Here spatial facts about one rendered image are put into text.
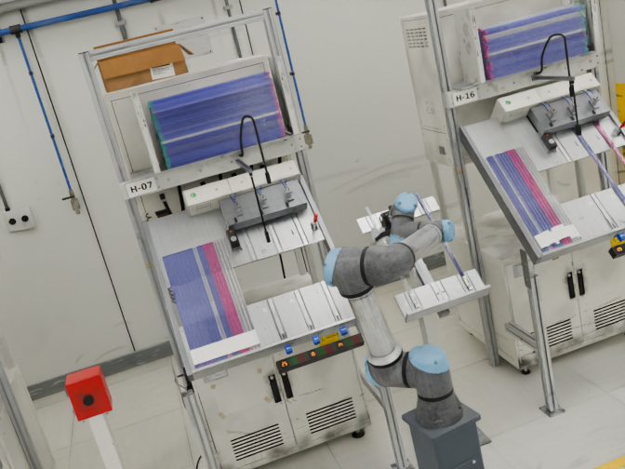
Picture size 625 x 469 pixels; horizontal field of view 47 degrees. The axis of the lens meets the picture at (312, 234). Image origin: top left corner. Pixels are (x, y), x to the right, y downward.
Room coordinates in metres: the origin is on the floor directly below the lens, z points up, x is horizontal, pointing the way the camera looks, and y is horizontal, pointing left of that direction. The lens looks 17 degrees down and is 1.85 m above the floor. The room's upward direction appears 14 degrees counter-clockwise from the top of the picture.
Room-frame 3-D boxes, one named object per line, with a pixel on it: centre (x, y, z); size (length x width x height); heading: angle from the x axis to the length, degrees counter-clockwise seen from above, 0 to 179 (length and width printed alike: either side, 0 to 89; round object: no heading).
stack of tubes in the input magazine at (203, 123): (3.00, 0.27, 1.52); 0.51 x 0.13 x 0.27; 102
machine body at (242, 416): (3.10, 0.35, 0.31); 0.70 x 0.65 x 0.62; 102
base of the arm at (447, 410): (2.04, -0.26, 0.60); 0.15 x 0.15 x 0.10
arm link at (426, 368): (2.04, -0.25, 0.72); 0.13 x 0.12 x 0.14; 58
